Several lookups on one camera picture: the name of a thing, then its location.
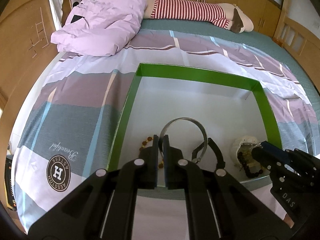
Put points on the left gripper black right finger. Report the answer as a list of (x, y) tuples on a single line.
[(218, 206)]

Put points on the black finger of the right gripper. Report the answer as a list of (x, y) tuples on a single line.
[(269, 156)]

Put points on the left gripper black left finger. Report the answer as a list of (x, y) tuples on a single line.
[(103, 206)]

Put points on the white wrist watch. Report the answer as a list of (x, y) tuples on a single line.
[(245, 145)]

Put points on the person's right hand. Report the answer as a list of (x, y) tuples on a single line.
[(288, 221)]

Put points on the green cardboard box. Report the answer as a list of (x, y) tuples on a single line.
[(187, 101)]

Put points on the patchwork bed sheet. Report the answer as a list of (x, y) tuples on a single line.
[(71, 125)]

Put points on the wooden bed footboard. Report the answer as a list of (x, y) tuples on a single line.
[(297, 32)]

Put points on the striped plush dog toy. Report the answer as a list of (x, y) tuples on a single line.
[(223, 15)]

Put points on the wooden bed headboard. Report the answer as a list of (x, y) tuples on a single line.
[(26, 50)]

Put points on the pink crumpled quilt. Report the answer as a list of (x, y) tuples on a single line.
[(100, 27)]

